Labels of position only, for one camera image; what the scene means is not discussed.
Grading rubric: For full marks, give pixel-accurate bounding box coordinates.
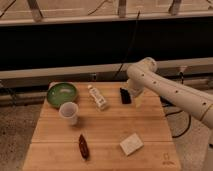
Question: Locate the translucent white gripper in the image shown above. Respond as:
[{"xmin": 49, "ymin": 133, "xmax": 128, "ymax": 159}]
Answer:
[{"xmin": 128, "ymin": 79, "xmax": 144, "ymax": 108}]

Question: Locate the black eraser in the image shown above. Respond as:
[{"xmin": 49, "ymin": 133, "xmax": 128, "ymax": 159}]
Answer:
[{"xmin": 120, "ymin": 88, "xmax": 131, "ymax": 104}]

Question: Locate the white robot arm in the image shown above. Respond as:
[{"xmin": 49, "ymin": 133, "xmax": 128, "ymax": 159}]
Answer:
[{"xmin": 127, "ymin": 57, "xmax": 213, "ymax": 129}]

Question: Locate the white sponge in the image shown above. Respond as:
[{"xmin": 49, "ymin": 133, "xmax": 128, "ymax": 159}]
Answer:
[{"xmin": 120, "ymin": 133, "xmax": 144, "ymax": 156}]

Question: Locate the white tube bottle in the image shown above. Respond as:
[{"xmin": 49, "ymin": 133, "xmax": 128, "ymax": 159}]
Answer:
[{"xmin": 88, "ymin": 85, "xmax": 107, "ymax": 110}]

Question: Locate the wooden cutting board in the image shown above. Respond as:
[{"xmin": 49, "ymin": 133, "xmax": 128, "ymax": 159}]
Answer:
[{"xmin": 23, "ymin": 82, "xmax": 181, "ymax": 171}]

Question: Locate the white plastic cup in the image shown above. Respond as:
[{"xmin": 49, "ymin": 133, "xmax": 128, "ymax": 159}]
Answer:
[{"xmin": 59, "ymin": 102, "xmax": 78, "ymax": 126}]

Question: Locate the dark red chili pepper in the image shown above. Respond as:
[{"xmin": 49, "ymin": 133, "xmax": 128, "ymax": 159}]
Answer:
[{"xmin": 79, "ymin": 135, "xmax": 89, "ymax": 160}]

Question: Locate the green bowl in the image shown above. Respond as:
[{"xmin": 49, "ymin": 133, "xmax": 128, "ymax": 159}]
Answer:
[{"xmin": 46, "ymin": 82, "xmax": 78, "ymax": 108}]

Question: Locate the black hanging cable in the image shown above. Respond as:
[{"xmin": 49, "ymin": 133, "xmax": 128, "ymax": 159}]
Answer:
[{"xmin": 111, "ymin": 10, "xmax": 141, "ymax": 81}]

